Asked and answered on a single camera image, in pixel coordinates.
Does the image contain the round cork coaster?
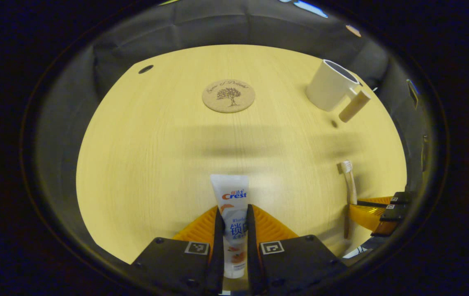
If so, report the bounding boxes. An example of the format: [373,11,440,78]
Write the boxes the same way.
[202,79,256,113]

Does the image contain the white cup with wooden handle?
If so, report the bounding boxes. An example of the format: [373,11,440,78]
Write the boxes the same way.
[305,59,372,123]

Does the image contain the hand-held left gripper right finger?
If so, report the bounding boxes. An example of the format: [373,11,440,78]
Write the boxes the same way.
[246,203,348,296]

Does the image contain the beige toothbrush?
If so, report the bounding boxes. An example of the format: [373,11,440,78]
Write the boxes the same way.
[340,160,358,240]

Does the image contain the white toothpaste tube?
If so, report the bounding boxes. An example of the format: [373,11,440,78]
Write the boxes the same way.
[210,174,250,279]

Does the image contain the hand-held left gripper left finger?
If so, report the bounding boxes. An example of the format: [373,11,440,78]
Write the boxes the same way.
[129,205,224,296]

